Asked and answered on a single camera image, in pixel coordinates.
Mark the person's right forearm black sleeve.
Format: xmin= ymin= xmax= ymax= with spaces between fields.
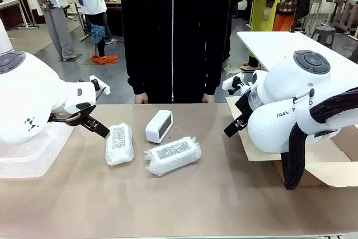
xmin=125 ymin=34 xmax=148 ymax=96

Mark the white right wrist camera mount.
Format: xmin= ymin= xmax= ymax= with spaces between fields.
xmin=222 ymin=73 xmax=252 ymax=96

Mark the person in black hoodie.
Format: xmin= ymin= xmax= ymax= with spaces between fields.
xmin=120 ymin=0 xmax=232 ymax=104

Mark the white side table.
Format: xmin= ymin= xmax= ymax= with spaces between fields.
xmin=237 ymin=31 xmax=358 ymax=80

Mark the figure in yellow apron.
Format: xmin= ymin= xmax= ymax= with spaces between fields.
xmin=240 ymin=0 xmax=282 ymax=72

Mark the cluttered workstation desk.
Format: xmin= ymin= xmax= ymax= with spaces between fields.
xmin=326 ymin=0 xmax=358 ymax=37

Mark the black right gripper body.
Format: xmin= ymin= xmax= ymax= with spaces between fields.
xmin=234 ymin=89 xmax=254 ymax=124

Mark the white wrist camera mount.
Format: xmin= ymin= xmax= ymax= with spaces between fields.
xmin=222 ymin=73 xmax=252 ymax=96
xmin=89 ymin=75 xmax=111 ymax=96

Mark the brown cardboard box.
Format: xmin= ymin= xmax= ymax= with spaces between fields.
xmin=225 ymin=96 xmax=358 ymax=189

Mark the unwrapped white digital clock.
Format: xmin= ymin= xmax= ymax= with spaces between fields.
xmin=145 ymin=109 xmax=173 ymax=144

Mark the person's left forearm black sleeve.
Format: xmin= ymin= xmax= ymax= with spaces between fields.
xmin=203 ymin=34 xmax=229 ymax=96

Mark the grey round stool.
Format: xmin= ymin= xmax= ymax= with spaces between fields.
xmin=312 ymin=26 xmax=336 ymax=45

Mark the large bubble-wrapped clock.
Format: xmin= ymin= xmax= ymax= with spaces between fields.
xmin=143 ymin=136 xmax=202 ymax=177

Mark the orange cloth on floor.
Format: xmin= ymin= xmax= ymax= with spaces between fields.
xmin=90 ymin=54 xmax=119 ymax=65

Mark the clear plastic container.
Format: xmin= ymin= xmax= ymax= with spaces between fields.
xmin=0 ymin=124 xmax=75 ymax=180

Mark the figure in orange trousers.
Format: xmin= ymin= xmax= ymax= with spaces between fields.
xmin=272 ymin=0 xmax=299 ymax=32

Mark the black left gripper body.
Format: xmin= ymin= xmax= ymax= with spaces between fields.
xmin=64 ymin=111 xmax=92 ymax=127

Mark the small bubble-wrapped clock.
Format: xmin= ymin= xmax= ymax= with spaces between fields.
xmin=105 ymin=123 xmax=135 ymax=166

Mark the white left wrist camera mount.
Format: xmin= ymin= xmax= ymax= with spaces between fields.
xmin=89 ymin=75 xmax=111 ymax=96

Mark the person's right hand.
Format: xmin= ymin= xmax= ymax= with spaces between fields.
xmin=134 ymin=92 xmax=148 ymax=105

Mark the mannequin in grey trousers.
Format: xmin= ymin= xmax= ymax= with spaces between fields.
xmin=19 ymin=0 xmax=76 ymax=62

